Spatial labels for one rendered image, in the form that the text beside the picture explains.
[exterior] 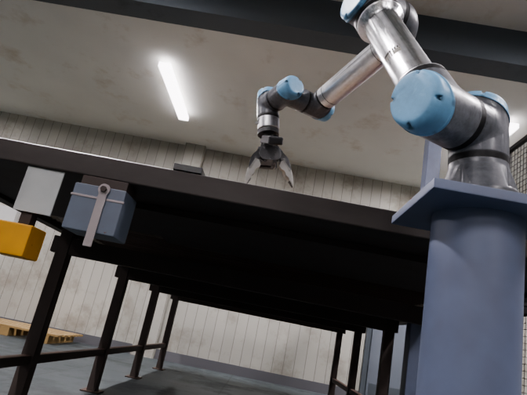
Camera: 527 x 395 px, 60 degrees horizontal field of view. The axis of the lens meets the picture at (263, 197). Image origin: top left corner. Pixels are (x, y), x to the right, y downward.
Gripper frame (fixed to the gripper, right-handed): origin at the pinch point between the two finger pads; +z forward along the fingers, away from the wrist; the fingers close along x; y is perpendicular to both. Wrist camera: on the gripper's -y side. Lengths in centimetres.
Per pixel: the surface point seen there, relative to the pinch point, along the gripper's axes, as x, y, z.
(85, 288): 145, 531, -35
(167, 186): 31.0, -19.2, 9.4
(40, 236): 62, -9, 21
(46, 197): 61, -12, 12
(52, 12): 155, 247, -253
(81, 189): 52, -17, 11
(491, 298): -25, -61, 41
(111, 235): 44, -18, 22
